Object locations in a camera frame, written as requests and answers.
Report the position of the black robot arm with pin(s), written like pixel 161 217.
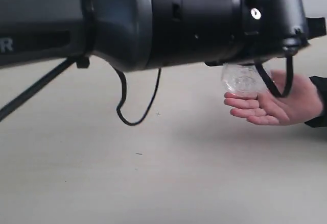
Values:
pixel 144 34

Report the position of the black sleeved forearm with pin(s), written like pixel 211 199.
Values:
pixel 320 120

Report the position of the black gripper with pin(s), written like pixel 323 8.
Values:
pixel 273 29

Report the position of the clear slim tea bottle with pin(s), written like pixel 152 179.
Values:
pixel 242 81

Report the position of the person's open right hand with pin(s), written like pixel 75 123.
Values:
pixel 301 105

